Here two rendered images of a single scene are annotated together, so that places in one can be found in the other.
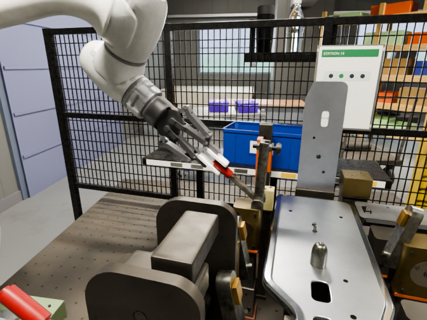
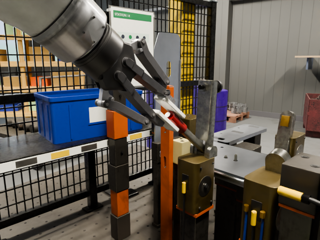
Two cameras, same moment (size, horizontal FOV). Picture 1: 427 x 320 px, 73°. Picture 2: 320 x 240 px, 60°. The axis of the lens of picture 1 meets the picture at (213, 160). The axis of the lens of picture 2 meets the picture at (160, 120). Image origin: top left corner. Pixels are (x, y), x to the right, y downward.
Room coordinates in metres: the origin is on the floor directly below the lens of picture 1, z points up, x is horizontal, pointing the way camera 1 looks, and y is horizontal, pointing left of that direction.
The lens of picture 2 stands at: (0.43, 0.45, 1.26)
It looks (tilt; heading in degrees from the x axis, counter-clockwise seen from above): 12 degrees down; 300
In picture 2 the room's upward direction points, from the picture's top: straight up
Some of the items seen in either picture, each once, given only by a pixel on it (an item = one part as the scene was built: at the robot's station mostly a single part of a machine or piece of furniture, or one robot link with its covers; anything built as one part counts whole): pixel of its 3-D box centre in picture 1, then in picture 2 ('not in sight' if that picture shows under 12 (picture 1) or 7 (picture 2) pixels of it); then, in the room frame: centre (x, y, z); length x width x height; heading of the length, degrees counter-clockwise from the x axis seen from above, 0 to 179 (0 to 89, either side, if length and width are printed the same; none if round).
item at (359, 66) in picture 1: (344, 89); (132, 49); (1.11, -0.49, 1.30); 0.23 x 0.02 x 0.31; 74
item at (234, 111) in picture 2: not in sight; (219, 109); (2.38, -5.50, 0.16); 1.13 x 0.78 x 0.32; 172
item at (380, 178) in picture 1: (257, 162); (84, 136); (1.08, -0.17, 1.02); 0.90 x 0.22 x 0.03; 74
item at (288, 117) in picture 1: (262, 122); not in sight; (5.27, -0.92, 0.38); 1.42 x 0.73 x 0.76; 82
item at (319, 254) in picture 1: (318, 256); not in sight; (0.49, -0.21, 1.02); 0.03 x 0.03 x 0.07
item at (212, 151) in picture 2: (257, 204); (212, 151); (0.63, -0.11, 1.06); 0.03 x 0.01 x 0.03; 74
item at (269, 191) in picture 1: (264, 245); (180, 206); (0.72, -0.15, 0.88); 0.04 x 0.04 x 0.37; 74
